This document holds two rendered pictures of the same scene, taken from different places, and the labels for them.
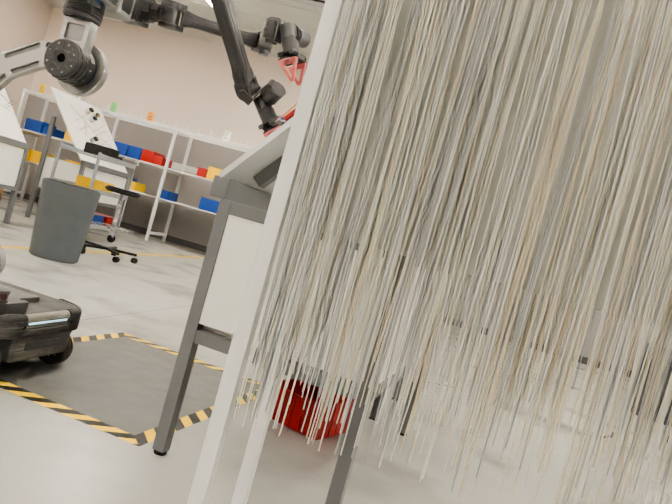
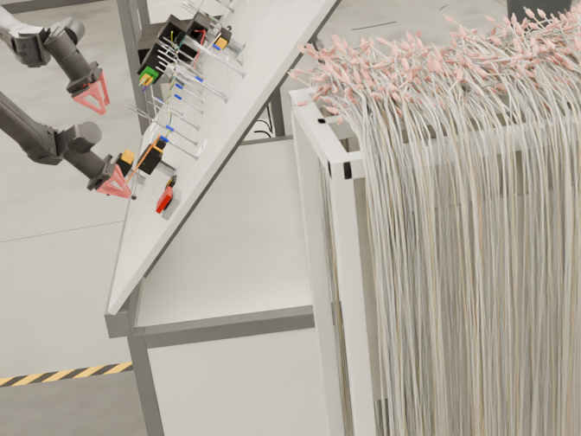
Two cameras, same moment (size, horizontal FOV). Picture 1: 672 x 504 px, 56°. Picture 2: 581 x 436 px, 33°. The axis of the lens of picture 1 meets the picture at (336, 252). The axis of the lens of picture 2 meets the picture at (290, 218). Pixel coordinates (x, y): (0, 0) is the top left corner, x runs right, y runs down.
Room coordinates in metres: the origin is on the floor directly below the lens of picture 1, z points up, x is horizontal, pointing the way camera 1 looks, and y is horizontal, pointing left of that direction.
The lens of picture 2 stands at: (-0.10, 0.58, 1.96)
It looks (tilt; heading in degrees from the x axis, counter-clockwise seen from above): 25 degrees down; 342
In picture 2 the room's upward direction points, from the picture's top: 7 degrees counter-clockwise
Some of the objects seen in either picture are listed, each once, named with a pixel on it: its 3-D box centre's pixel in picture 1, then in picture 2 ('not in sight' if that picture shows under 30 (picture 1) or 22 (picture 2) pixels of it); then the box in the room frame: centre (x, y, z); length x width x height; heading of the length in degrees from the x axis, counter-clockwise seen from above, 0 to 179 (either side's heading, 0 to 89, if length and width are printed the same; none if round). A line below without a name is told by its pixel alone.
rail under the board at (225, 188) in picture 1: (289, 210); (137, 216); (2.45, 0.22, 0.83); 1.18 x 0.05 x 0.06; 163
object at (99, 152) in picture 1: (92, 191); not in sight; (7.27, 2.91, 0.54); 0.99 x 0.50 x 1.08; 172
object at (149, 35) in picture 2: not in sight; (186, 40); (3.24, -0.17, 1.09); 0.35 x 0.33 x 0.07; 163
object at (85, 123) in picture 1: (84, 164); not in sight; (8.32, 3.53, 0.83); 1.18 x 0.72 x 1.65; 171
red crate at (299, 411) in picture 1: (317, 406); not in sight; (2.64, -0.10, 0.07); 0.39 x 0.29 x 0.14; 148
